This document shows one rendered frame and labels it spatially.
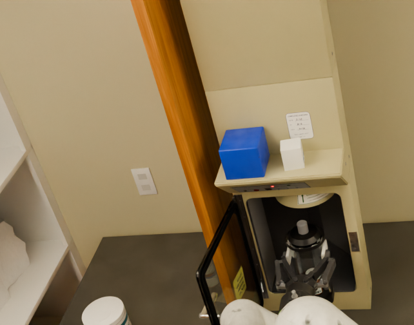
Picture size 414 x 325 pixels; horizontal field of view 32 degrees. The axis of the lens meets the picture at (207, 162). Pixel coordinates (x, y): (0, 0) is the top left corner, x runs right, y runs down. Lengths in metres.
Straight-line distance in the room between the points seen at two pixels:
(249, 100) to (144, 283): 0.93
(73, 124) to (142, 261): 0.54
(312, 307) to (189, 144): 0.70
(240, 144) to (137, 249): 0.98
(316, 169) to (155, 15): 0.53
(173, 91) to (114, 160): 0.86
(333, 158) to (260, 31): 0.37
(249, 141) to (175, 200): 0.88
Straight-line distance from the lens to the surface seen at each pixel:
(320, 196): 1.99
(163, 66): 1.70
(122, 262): 2.62
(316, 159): 1.82
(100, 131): 2.52
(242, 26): 1.71
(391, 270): 2.32
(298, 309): 1.26
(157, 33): 1.70
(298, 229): 1.97
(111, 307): 2.22
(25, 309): 2.65
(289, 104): 1.79
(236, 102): 1.81
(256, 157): 1.76
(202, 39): 1.75
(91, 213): 2.76
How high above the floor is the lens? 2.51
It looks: 31 degrees down
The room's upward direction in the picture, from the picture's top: 16 degrees counter-clockwise
